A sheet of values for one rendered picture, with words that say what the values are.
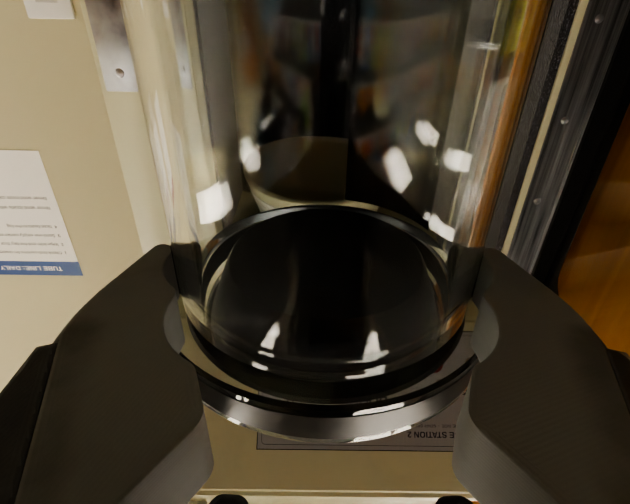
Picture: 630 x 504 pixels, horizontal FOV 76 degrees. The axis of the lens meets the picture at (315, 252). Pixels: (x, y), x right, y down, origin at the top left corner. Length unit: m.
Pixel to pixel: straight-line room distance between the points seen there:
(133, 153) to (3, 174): 0.65
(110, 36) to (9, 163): 0.66
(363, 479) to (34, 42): 0.76
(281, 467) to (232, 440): 0.04
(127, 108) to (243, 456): 0.27
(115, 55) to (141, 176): 0.08
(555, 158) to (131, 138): 0.29
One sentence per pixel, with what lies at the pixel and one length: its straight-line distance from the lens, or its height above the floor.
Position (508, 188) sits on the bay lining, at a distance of 0.34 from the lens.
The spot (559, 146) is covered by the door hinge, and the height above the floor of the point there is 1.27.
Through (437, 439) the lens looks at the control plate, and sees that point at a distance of 0.36.
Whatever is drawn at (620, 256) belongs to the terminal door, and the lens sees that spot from 0.30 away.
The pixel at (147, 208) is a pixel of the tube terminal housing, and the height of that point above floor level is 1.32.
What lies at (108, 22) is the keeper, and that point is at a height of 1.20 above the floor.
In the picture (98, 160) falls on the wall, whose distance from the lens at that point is 0.85.
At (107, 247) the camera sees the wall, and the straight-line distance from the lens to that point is 0.93.
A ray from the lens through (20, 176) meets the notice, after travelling 0.94.
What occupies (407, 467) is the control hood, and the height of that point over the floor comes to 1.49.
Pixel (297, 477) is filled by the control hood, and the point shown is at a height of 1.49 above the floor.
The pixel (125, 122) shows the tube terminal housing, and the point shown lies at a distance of 0.31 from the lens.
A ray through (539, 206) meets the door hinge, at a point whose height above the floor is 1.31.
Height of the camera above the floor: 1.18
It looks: 32 degrees up
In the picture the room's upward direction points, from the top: 179 degrees counter-clockwise
